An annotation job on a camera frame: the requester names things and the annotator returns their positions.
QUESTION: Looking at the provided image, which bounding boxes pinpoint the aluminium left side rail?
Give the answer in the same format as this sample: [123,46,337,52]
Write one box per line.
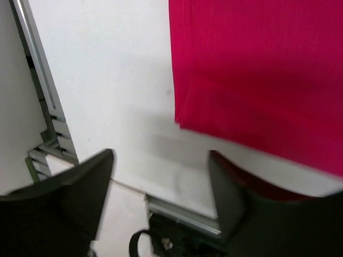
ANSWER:
[9,1,78,183]

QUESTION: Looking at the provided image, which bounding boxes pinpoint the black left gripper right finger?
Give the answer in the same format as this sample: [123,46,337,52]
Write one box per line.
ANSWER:
[208,150,342,256]

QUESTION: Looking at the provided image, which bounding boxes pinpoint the pink t-shirt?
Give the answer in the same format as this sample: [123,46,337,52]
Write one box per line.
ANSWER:
[168,1,342,176]

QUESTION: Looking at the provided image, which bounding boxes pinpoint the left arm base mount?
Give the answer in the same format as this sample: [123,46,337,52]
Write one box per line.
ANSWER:
[129,213,228,256]

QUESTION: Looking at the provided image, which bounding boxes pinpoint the white front cover board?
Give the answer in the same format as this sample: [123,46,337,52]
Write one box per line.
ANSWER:
[44,154,156,257]

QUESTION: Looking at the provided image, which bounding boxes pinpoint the aluminium front rail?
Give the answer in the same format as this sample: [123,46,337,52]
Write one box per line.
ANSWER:
[147,197,221,238]

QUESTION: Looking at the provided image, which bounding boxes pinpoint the aluminium rail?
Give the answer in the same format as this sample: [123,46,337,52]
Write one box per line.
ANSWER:
[147,197,221,238]
[9,1,78,183]

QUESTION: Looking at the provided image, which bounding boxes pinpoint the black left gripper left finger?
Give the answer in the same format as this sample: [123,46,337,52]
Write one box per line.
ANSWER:
[1,149,115,256]

